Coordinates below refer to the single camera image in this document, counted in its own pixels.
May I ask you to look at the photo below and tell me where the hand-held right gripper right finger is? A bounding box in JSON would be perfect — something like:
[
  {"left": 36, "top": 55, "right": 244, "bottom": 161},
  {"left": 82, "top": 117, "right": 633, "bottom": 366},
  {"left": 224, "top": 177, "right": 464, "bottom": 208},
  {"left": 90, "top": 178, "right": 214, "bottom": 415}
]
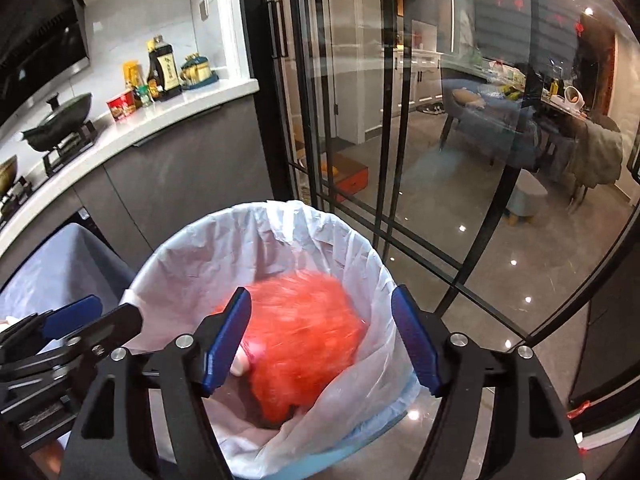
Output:
[{"left": 390, "top": 284, "right": 586, "bottom": 480}]

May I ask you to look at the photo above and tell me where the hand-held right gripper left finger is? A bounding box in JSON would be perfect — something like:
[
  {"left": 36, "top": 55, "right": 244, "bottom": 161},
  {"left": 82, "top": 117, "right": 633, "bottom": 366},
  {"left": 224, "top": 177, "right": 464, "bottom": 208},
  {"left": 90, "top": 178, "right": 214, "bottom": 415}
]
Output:
[{"left": 62, "top": 287, "right": 253, "bottom": 480}]

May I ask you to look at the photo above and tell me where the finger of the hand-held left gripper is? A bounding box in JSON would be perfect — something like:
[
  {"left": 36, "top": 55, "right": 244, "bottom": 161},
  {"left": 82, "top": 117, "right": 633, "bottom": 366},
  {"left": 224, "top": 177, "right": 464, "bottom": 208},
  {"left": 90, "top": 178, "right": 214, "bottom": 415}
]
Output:
[
  {"left": 50, "top": 304, "right": 145, "bottom": 367},
  {"left": 0, "top": 295, "right": 104, "bottom": 356}
]

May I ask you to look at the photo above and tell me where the red plastic bag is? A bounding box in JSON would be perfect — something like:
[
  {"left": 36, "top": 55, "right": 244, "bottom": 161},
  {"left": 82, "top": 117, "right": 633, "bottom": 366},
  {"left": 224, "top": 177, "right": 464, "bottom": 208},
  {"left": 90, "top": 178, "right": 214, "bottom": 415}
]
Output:
[{"left": 210, "top": 270, "right": 371, "bottom": 423}]

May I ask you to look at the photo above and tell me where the blue trash bin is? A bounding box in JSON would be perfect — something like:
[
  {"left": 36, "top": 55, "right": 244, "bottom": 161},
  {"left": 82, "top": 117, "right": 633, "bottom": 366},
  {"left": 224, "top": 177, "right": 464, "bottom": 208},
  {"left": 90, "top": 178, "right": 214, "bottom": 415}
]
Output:
[{"left": 265, "top": 370, "right": 423, "bottom": 480}]

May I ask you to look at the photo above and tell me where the beige frying pan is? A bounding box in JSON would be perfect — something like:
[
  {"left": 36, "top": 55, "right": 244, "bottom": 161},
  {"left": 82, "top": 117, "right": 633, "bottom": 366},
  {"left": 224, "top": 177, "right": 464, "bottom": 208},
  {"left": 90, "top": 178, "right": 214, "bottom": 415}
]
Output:
[{"left": 0, "top": 155, "right": 21, "bottom": 197}]

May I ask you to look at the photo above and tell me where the black framed glass sliding door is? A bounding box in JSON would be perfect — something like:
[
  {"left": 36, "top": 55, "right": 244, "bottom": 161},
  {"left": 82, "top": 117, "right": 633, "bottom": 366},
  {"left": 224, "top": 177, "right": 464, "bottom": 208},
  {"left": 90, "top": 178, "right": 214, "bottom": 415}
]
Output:
[{"left": 237, "top": 0, "right": 640, "bottom": 413}]

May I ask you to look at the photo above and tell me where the black gas stove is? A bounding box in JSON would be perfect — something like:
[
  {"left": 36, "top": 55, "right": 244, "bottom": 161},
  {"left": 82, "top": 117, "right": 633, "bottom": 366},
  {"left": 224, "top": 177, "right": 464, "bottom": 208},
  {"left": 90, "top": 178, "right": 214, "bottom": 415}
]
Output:
[{"left": 0, "top": 119, "right": 99, "bottom": 221}]

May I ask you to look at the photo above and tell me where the orange cardboard box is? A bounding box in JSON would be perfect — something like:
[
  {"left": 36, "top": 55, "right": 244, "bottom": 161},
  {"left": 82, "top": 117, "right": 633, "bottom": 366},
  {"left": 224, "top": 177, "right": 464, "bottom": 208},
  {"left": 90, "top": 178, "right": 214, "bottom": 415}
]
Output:
[{"left": 319, "top": 154, "right": 371, "bottom": 204}]

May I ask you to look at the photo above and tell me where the round light blue stool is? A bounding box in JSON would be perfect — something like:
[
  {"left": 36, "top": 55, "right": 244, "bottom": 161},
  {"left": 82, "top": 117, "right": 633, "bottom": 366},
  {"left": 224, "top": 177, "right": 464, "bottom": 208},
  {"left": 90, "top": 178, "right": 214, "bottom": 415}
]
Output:
[{"left": 504, "top": 177, "right": 549, "bottom": 227}]

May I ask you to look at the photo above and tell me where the black wok with lid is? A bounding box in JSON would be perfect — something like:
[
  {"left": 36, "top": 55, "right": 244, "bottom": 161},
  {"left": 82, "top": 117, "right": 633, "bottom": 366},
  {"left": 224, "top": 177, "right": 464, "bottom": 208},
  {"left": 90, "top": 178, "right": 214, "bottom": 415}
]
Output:
[{"left": 21, "top": 92, "right": 95, "bottom": 153}]

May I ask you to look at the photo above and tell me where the red instant noodle cup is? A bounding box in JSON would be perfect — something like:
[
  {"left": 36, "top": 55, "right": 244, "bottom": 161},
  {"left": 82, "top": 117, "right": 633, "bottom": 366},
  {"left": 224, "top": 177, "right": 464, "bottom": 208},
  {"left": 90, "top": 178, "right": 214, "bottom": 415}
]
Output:
[{"left": 106, "top": 88, "right": 137, "bottom": 122}]

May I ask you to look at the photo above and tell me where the blue dining chair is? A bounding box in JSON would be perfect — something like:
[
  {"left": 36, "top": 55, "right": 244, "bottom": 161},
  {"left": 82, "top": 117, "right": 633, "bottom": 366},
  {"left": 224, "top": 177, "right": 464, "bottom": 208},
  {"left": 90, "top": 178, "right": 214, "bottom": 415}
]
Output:
[{"left": 439, "top": 77, "right": 547, "bottom": 167}]

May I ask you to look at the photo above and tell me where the brown sauce bottle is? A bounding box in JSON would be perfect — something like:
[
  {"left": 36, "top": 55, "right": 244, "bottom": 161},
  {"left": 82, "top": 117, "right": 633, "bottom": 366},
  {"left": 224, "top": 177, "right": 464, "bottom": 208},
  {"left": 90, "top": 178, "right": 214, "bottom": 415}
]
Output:
[{"left": 145, "top": 62, "right": 167, "bottom": 102}]

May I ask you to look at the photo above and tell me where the yellow food packet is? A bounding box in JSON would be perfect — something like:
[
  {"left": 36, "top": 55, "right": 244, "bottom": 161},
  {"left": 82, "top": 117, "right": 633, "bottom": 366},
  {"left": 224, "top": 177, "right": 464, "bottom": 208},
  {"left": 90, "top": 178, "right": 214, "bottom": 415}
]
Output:
[{"left": 123, "top": 61, "right": 146, "bottom": 92}]

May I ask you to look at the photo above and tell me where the large dark soy sauce bottle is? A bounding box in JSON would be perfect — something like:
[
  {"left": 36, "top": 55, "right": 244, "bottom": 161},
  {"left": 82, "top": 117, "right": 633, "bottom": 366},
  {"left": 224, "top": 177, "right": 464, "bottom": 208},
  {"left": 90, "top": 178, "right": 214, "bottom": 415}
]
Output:
[{"left": 148, "top": 35, "right": 184, "bottom": 102}]

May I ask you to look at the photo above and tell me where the grey jacket on chair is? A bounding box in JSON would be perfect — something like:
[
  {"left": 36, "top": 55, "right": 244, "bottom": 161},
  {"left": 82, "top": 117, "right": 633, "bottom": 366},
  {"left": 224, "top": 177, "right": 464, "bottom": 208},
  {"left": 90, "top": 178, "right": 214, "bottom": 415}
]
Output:
[{"left": 569, "top": 112, "right": 626, "bottom": 192}]

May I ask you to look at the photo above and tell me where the teal spice jar rack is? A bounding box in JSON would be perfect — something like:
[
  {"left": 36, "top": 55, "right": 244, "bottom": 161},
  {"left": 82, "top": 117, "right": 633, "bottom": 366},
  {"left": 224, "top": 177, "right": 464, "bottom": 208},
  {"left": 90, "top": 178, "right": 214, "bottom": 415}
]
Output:
[{"left": 180, "top": 53, "right": 220, "bottom": 87}]

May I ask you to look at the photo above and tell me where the black range hood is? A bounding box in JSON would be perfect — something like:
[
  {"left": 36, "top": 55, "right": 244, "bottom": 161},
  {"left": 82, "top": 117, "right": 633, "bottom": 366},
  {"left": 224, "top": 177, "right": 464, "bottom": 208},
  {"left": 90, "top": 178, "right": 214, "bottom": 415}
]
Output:
[{"left": 0, "top": 0, "right": 92, "bottom": 126}]

